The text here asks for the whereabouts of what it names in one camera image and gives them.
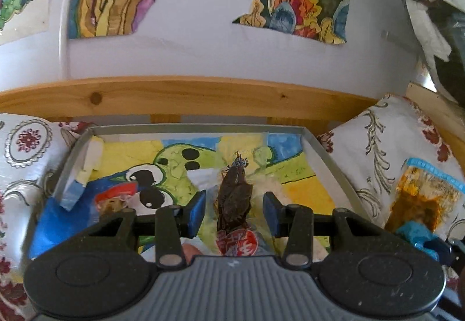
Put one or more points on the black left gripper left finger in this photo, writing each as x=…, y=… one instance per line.
x=173, y=223

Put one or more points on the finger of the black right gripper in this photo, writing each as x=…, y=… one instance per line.
x=419, y=236

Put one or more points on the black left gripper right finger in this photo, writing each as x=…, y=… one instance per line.
x=294, y=222

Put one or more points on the blue edged brown snack packet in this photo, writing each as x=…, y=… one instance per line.
x=425, y=194

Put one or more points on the dark brown meat snack packet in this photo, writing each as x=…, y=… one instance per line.
x=233, y=203

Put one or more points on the meatball snack packet red top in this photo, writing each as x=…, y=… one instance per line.
x=115, y=198

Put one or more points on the grey tray with cartoon drawing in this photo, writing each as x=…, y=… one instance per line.
x=172, y=163

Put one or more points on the floral silver bed cover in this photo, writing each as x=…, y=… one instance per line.
x=360, y=271

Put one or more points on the clear bag of clothes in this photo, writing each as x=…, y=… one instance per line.
x=439, y=28

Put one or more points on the white wall pipe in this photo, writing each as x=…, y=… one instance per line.
x=63, y=58

